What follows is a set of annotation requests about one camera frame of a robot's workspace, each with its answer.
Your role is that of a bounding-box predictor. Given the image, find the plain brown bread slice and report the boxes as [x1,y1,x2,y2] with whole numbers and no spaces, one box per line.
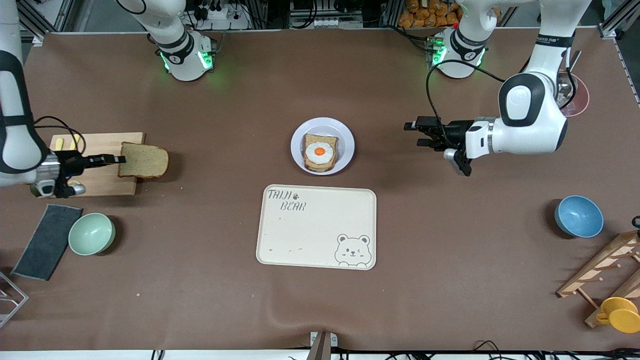
[117,142,170,180]

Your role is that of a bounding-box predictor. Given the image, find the pale lilac round plate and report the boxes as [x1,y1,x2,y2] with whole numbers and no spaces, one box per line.
[290,117,356,176]

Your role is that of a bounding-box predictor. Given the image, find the fried egg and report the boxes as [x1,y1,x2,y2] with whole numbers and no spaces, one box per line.
[305,141,336,166]

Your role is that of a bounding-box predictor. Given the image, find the toasted bread slice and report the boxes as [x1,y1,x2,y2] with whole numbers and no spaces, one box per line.
[302,133,339,173]

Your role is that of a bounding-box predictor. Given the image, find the wooden cutting board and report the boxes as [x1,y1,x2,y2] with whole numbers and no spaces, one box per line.
[47,132,146,198]

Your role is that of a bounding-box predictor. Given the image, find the mint green bowl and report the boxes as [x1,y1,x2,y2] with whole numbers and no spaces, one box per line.
[68,213,116,256]

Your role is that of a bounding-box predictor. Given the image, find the dark grey cloth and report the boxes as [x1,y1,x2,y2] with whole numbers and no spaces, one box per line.
[11,203,83,282]

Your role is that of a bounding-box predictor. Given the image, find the orange snack bags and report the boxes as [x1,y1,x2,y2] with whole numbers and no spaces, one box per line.
[398,0,501,28]

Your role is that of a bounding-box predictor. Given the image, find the pink bowl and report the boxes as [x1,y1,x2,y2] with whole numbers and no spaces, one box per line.
[557,72,591,118]

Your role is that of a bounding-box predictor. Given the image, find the metal scoop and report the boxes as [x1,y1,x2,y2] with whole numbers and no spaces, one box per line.
[557,50,582,101]

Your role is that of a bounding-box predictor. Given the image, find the blue bowl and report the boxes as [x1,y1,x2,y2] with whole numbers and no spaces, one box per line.
[554,195,604,239]

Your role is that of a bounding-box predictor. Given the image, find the cream bear print tray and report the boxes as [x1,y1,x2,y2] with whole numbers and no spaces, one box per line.
[256,184,377,271]

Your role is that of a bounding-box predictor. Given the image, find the white power strip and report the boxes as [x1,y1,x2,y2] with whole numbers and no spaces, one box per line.
[192,0,251,31]

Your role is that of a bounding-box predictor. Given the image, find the wooden cup rack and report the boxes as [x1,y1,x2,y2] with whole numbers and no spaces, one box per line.
[556,231,640,329]

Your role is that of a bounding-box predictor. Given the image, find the yellow cup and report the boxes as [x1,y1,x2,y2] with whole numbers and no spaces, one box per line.
[596,297,640,334]

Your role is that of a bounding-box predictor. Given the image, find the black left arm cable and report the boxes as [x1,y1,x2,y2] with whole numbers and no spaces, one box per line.
[425,59,507,151]

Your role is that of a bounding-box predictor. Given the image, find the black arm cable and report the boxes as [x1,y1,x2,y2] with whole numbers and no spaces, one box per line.
[425,59,507,151]
[34,116,87,152]

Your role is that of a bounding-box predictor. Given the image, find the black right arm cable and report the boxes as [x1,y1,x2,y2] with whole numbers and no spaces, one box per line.
[34,116,87,152]

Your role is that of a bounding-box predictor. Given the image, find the aluminium frame post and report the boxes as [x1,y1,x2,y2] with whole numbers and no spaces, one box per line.
[597,0,640,40]
[20,0,76,42]

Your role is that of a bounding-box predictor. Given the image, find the metal wire rack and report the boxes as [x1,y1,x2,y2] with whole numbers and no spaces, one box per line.
[0,271,29,329]

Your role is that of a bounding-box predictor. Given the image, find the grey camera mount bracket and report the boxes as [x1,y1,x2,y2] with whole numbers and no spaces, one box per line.
[306,331,339,360]

